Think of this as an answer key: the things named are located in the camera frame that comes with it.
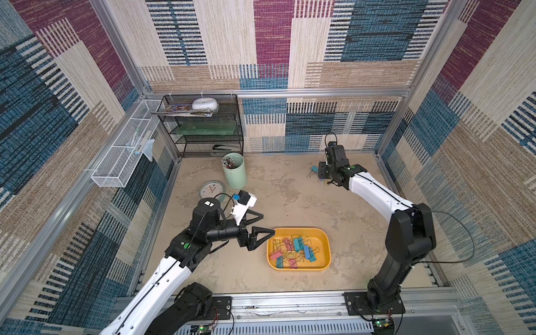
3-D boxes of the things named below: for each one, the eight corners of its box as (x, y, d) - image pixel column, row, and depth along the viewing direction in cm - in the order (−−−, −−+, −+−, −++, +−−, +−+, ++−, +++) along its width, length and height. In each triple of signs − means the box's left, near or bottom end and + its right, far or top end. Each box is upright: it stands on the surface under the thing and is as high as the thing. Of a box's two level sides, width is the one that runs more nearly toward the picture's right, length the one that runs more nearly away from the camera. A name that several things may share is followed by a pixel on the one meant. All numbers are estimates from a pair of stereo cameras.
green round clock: (199, 202, 104) (197, 198, 101) (203, 184, 110) (202, 180, 108) (223, 202, 104) (222, 198, 101) (226, 184, 110) (225, 180, 108)
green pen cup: (227, 189, 108) (221, 166, 94) (230, 172, 115) (224, 148, 101) (246, 189, 108) (242, 166, 94) (248, 172, 115) (244, 148, 101)
